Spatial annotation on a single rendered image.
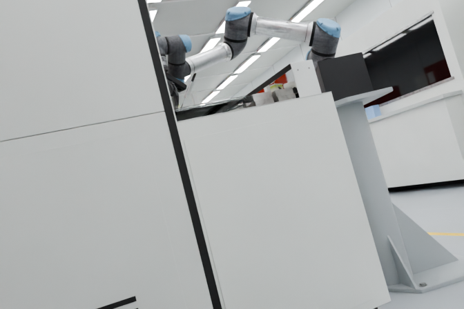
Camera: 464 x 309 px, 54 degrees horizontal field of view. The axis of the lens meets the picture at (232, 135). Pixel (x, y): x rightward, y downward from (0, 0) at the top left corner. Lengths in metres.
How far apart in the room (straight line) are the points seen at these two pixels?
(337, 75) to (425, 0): 3.11
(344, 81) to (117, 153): 1.20
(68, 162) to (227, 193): 0.51
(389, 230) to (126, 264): 1.25
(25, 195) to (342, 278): 1.00
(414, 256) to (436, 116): 2.78
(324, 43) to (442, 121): 2.79
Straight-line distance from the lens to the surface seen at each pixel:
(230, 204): 1.40
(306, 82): 1.66
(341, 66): 2.06
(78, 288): 1.13
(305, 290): 1.51
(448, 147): 4.80
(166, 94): 1.19
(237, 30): 2.16
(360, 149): 2.02
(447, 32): 4.90
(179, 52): 1.91
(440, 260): 2.26
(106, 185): 1.13
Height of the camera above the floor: 0.60
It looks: 6 degrees up
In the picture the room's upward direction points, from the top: 15 degrees counter-clockwise
